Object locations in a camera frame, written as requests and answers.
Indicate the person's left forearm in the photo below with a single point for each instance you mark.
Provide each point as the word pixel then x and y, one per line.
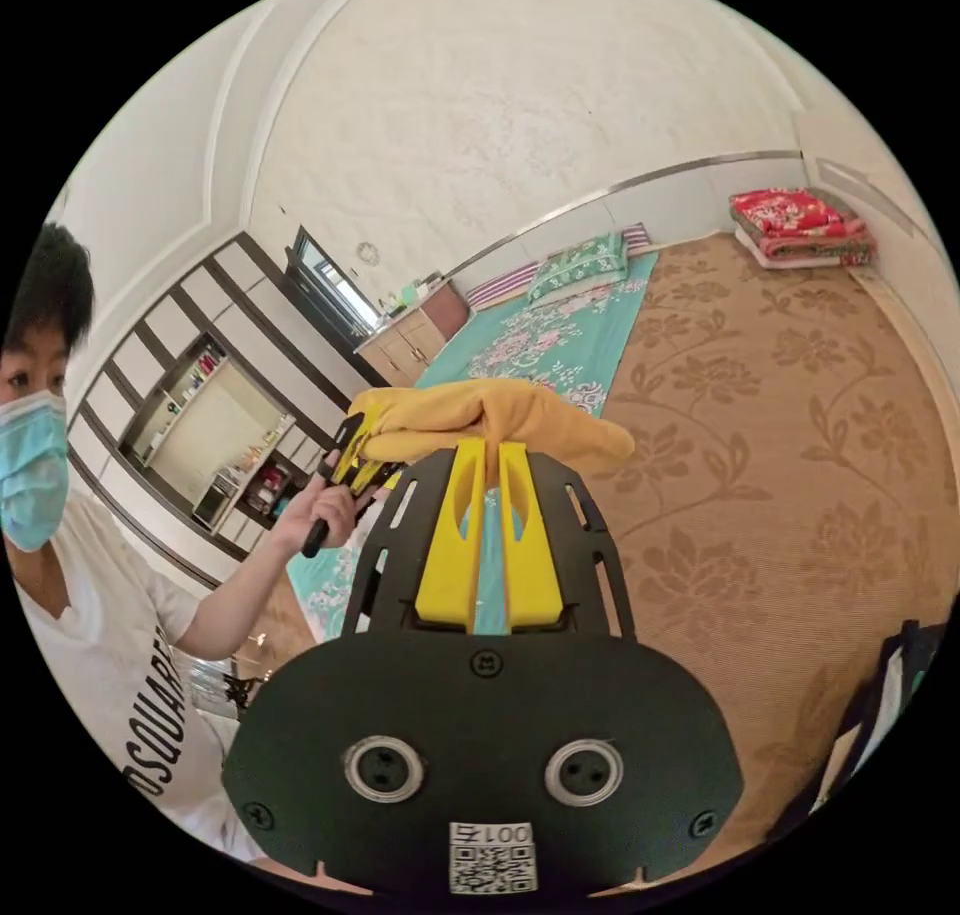
pixel 232 600

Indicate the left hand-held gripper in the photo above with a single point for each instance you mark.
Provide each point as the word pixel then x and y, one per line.
pixel 347 435

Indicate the bed with woven floral mat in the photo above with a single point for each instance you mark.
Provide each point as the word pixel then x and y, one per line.
pixel 750 480

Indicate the green floral pillow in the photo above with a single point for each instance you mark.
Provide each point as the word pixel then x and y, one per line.
pixel 581 264

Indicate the low wooden cabinet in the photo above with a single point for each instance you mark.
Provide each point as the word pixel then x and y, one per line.
pixel 405 339

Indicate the dark-framed window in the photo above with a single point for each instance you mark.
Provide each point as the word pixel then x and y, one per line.
pixel 330 292

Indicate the white wall cupboard with shelves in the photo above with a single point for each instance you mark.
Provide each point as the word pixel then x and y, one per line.
pixel 202 405

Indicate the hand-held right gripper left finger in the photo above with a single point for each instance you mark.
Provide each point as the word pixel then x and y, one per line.
pixel 448 547

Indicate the orange long-sleeve shirt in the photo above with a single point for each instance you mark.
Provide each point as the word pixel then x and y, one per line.
pixel 517 412

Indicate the round wall clock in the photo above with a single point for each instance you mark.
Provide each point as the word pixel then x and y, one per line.
pixel 367 253

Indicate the person's left hand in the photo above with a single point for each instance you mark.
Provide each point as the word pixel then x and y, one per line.
pixel 319 510

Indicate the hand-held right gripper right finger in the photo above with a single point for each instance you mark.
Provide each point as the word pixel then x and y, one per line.
pixel 531 555

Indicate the person's body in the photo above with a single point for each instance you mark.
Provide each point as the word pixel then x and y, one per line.
pixel 97 667

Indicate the folded red floral quilts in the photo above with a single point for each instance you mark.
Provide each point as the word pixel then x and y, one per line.
pixel 799 225

